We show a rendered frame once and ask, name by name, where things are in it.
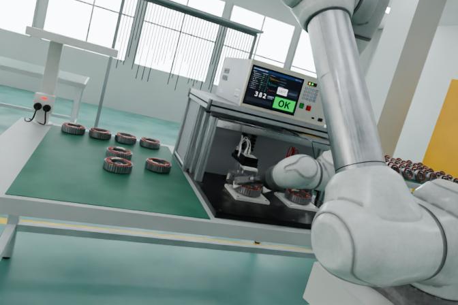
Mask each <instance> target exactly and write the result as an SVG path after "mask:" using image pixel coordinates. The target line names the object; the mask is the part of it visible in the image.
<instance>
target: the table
mask: <svg viewBox="0 0 458 305"><path fill-rule="evenodd" d="M384 158H385V161H386V165H387V166H389V167H390V168H391V169H393V170H395V171H396V172H397V173H398V174H399V172H400V171H399V168H400V169H402V171H401V174H403V175H402V176H403V179H404V181H405V183H406V185H407V186H408V188H411V189H417V188H418V187H419V186H421V185H422V184H424V183H426V182H423V181H425V174H427V181H432V180H435V179H438V178H437V177H439V179H444V180H448V179H451V182H455V183H457V184H458V178H453V177H452V176H451V175H450V174H445V173H444V172H443V171H438V172H434V170H433V169H431V168H428V167H427V166H426V165H423V164H422V163H421V162H418V163H413V162H411V160H407V161H404V160H402V159H400V158H399V157H398V158H391V157H390V156H388V155H384ZM412 171H413V172H415V173H414V177H415V179H416V180H413V179H411V178H412V177H413V172H412ZM448 181H449V180H448Z"/></svg>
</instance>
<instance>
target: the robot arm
mask: <svg viewBox="0 0 458 305"><path fill-rule="evenodd" d="M281 1H282V2H283V4H284V5H285V6H287V7H289V8H290V10H291V12H292V13H293V14H294V16H295V18H296V19H297V21H298V22H299V24H300V26H301V28H302V29H303V30H304V31H305V32H307V33H308V34H309V40H310V44H311V51H312V55H313V59H314V66H315V70H316V76H317V80H318V87H319V91H320V97H321V101H322V108H323V112H324V118H325V122H326V129H327V133H328V137H329V144H330V147H331V149H330V150H328V151H325V152H323V153H322V155H321V156H319V157H318V158H317V159H314V158H312V157H310V156H308V155H293V156H291V157H287V158H285V159H283V160H281V161H280V162H279V163H278V164H276V165H274V166H271V167H270V168H269V169H268V170H267V171H265V172H264V173H263V175H261V176H255V175H250V176H238V177H234V181H233V189H235V188H237V187H240V186H242V185H244V184H254V185H255V186H262V187H263V188H262V192H263V193H267V192H270V191H272V190H273V192H274V193H275V190H278V191H280V190H282V189H315V190H318V191H325V196H324V203H323V204H322V205H321V207H320V208H319V209H318V211H317V213H316V215H315V217H314V219H313V222H312V224H311V245H312V249H313V252H314V254H315V256H316V258H317V260H318V261H319V263H320V265H321V266H322V267H323V268H324V269H325V270H326V271H327V272H328V273H330V274H332V275H333V276H335V277H337V278H339V279H341V280H344V281H346V282H349V283H353V284H356V285H362V286H367V287H371V288H372V289H375V290H376V291H377V292H379V293H380V294H382V295H383V296H384V297H385V298H386V299H388V300H389V301H391V302H392V303H393V304H394V305H458V184H457V183H455V182H451V181H448V180H444V179H435V180H432V181H427V182H426V183H424V184H422V185H421V186H419V187H418V188H417V189H415V191H414V192H413V194H411V192H410V190H409V188H408V186H407V185H406V183H405V181H404V179H403V177H402V176H401V175H400V174H398V173H397V172H396V171H395V170H393V169H391V168H390V167H387V166H386V161H385V158H384V153H383V150H382V145H381V142H380V136H379V133H378V128H377V125H376V120H375V117H374V114H373V109H372V106H371V101H370V98H369V93H368V90H367V84H366V81H365V76H364V73H363V68H362V65H361V60H360V55H361V54H362V52H363V51H364V49H365V48H366V47H367V45H368V44H369V42H370V41H371V39H372V37H373V35H374V33H375V32H376V30H377V29H378V27H379V26H380V23H381V22H382V19H383V17H384V14H385V12H386V9H387V7H388V4H389V2H390V0H281ZM257 182H258V184H257Z"/></svg>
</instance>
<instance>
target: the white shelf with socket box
mask: <svg viewBox="0 0 458 305"><path fill-rule="evenodd" d="M25 34H26V35H31V36H34V37H38V38H42V39H47V40H49V41H50V43H49V47H48V54H47V58H46V64H45V68H44V75H43V79H42V85H41V89H40V93H39V92H36V93H35V96H34V100H33V107H32V111H35V113H36V114H35V113H34V115H33V118H29V120H30V121H26V118H25V121H26V122H32V123H35V124H37V125H45V126H51V125H52V122H50V121H49V120H50V115H51V114H52V113H53V110H54V106H55V99H56V96H55V89H56V85H57V79H58V75H59V69H60V65H61V58H62V54H63V48H64V44H65V45H68V46H73V47H75V48H80V49H83V50H88V51H91V52H96V53H99V54H103V55H106V56H110V57H114V58H117V57H118V53H119V51H118V50H116V49H114V48H109V47H106V46H101V45H99V44H94V43H91V42H86V41H84V40H81V39H76V38H73V37H68V36H66V35H61V34H58V33H53V32H51V31H46V30H43V29H39V28H35V27H30V26H26V30H25ZM34 117H35V118H34Z"/></svg>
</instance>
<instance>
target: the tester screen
mask: <svg viewBox="0 0 458 305"><path fill-rule="evenodd" d="M301 85H302V80H298V79H296V78H291V77H289V76H285V75H281V74H277V73H275V72H272V71H268V70H265V69H261V68H258V67H254V68H253V71H252V74H251V78H250V81H249V86H248V89H247V93H246V96H245V102H248V103H252V104H256V105H259V106H264V107H267V108H272V109H275V110H280V109H277V108H273V103H274V101H275V97H281V98H283V99H288V100H291V101H295V102H296V101H297V98H298V96H299V94H298V96H297V98H296V99H294V98H291V97H286V96H283V95H279V94H277V90H278V87H280V88H283V89H287V90H290V91H294V92H298V93H299V91H300V88H301ZM255 91H258V92H261V93H266V94H267V96H266V99H263V98H259V97H254V93H255ZM247 96H248V97H253V98H256V99H261V100H264V101H269V102H271V106H268V105H264V104H262V103H257V102H254V101H249V100H246V98H247ZM280 111H283V112H288V111H285V110H280ZM288 113H291V114H293V112H288Z"/></svg>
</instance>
